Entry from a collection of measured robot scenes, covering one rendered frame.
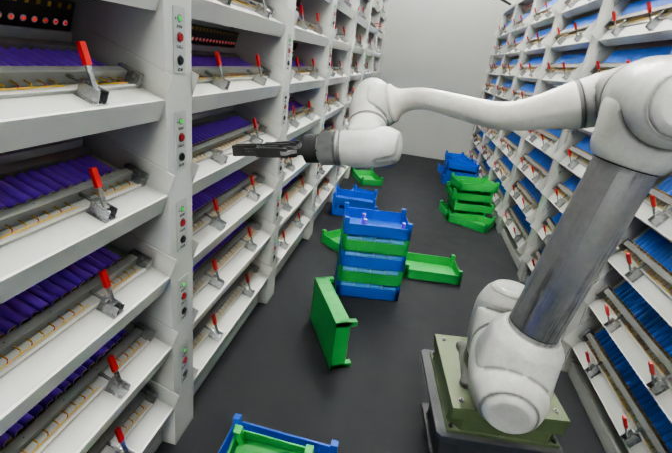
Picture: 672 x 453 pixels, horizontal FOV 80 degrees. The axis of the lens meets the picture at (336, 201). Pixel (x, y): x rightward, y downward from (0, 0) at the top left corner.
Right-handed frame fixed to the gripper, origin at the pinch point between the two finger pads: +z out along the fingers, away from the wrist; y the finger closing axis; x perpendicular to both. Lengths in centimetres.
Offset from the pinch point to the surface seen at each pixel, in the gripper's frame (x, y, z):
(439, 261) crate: -88, 113, -57
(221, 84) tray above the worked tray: 17.2, -1.0, 4.1
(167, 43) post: 25.5, -26.5, 1.0
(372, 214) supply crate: -49, 83, -23
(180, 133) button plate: 8.1, -23.1, 3.8
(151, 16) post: 30.2, -27.4, 2.7
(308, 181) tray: -40, 112, 17
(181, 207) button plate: -8.5, -23.2, 6.8
